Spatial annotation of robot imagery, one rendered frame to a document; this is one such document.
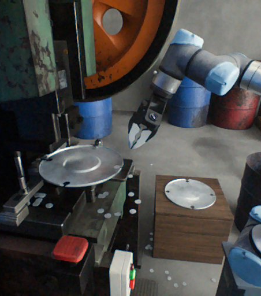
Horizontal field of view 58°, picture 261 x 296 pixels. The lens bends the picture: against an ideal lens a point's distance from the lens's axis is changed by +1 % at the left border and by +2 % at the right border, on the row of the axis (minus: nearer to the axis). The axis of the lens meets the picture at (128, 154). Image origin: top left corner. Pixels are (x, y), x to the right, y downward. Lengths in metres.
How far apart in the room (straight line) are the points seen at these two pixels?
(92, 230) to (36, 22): 0.57
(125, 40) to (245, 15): 3.12
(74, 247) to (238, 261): 0.45
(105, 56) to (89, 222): 0.69
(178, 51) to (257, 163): 1.33
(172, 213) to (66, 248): 0.81
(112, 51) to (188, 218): 0.90
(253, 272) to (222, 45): 3.54
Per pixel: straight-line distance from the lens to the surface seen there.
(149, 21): 1.01
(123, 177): 0.75
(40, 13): 0.62
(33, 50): 0.58
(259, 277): 0.78
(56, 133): 0.75
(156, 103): 0.67
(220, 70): 0.62
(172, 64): 0.66
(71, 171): 0.80
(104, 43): 1.09
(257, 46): 4.11
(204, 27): 3.98
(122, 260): 0.71
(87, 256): 0.63
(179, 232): 1.39
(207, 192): 1.48
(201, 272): 1.53
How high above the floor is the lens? 1.18
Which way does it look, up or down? 27 degrees down
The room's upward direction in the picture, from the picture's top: straight up
